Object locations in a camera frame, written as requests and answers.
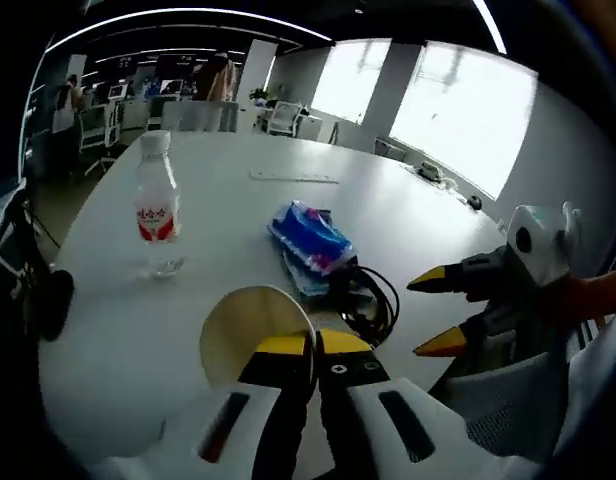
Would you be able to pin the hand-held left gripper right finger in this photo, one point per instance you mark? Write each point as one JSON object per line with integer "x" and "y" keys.
{"x": 353, "y": 400}

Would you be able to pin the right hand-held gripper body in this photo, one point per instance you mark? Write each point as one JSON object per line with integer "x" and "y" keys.
{"x": 543, "y": 245}

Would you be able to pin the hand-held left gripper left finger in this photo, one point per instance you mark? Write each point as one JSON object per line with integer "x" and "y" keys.
{"x": 278, "y": 400}

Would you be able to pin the white paper cup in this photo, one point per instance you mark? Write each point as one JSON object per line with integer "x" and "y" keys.
{"x": 248, "y": 325}

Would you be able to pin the blue tissue packet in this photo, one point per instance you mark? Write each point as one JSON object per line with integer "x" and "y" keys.
{"x": 303, "y": 281}
{"x": 308, "y": 235}

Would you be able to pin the clear plastic water bottle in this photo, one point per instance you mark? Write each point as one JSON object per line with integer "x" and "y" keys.
{"x": 158, "y": 200}

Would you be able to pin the person's right hand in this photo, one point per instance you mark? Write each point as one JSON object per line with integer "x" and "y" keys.
{"x": 573, "y": 300}

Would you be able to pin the small black mouse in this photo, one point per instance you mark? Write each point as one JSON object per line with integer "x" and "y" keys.
{"x": 473, "y": 202}

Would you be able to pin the grey mesh office chair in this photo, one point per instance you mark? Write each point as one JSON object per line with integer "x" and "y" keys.
{"x": 508, "y": 400}

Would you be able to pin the person's white clothing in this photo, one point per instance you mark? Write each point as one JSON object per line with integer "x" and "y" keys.
{"x": 588, "y": 390}

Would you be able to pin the bright window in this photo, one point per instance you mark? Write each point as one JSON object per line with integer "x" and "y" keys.
{"x": 350, "y": 80}
{"x": 463, "y": 120}

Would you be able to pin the white table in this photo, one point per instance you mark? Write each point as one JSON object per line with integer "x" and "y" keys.
{"x": 228, "y": 160}

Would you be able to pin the white office chair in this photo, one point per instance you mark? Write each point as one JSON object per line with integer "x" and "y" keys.
{"x": 98, "y": 130}
{"x": 284, "y": 117}

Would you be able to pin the green potted plant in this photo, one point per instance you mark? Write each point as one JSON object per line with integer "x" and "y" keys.
{"x": 260, "y": 93}

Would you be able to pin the brown coat on stand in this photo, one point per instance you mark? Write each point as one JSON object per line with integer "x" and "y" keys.
{"x": 215, "y": 80}

